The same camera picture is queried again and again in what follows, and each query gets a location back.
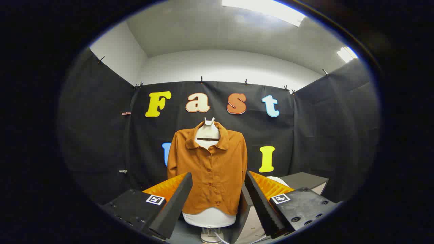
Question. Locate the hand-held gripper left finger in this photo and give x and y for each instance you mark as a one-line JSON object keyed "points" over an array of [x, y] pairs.
{"points": [[173, 206]]}

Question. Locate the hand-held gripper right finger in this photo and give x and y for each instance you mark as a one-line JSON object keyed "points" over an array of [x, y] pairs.
{"points": [[261, 206]]}

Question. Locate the brown button-up shirt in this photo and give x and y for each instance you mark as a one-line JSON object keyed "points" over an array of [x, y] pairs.
{"points": [[217, 169]]}

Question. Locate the grey table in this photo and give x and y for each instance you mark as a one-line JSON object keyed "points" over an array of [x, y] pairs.
{"points": [[305, 179]]}

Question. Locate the white mannequin torso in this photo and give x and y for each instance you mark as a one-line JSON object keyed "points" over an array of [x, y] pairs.
{"points": [[208, 130]]}

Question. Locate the black backdrop cloth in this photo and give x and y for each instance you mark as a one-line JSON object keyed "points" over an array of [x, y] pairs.
{"points": [[305, 128]]}

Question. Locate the row of black clips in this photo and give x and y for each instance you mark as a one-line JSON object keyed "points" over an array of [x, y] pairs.
{"points": [[201, 80]]}

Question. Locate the small ceiling light panel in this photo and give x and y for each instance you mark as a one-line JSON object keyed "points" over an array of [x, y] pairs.
{"points": [[346, 54]]}

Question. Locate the large ceiling light panel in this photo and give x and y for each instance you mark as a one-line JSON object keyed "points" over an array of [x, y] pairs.
{"points": [[268, 8]]}

